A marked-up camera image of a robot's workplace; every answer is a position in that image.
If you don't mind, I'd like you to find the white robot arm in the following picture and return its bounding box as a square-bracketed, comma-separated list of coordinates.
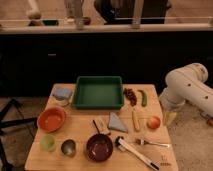
[159, 63, 213, 126]

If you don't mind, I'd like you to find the dark spoon in bowl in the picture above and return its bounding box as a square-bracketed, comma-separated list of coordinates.
[93, 120, 101, 134]

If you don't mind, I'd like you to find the dark purple bowl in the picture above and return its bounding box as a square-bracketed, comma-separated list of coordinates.
[86, 134, 113, 162]

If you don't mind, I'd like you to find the white plate under sponge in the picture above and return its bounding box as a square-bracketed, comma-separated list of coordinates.
[54, 97, 69, 107]

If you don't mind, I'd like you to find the red orange bowl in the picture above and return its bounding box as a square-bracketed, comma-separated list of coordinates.
[37, 107, 66, 133]

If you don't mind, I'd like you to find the red apple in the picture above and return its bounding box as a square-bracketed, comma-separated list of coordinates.
[147, 116, 161, 129]

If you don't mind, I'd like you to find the green cucumber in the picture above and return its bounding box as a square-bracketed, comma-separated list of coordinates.
[138, 90, 147, 107]

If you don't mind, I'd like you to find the silver fork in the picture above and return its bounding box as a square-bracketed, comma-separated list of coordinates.
[135, 138, 170, 148]

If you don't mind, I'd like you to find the dark red grapes bunch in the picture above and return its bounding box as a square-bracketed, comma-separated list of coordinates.
[124, 88, 137, 106]

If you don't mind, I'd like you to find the grey folded cloth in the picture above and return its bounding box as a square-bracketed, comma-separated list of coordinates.
[108, 112, 128, 133]

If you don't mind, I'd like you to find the green plastic tray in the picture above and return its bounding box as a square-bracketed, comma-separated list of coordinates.
[72, 76, 124, 110]

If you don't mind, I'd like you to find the small metal cup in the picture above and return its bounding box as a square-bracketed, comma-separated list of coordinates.
[61, 139, 76, 157]

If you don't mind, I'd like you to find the light green cup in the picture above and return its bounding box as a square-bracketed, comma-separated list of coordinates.
[40, 134, 55, 152]

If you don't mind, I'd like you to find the dark long counter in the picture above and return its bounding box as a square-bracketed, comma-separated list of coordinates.
[0, 26, 213, 97]

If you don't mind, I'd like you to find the black tripod stand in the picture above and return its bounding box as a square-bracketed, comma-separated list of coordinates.
[0, 99, 37, 171]

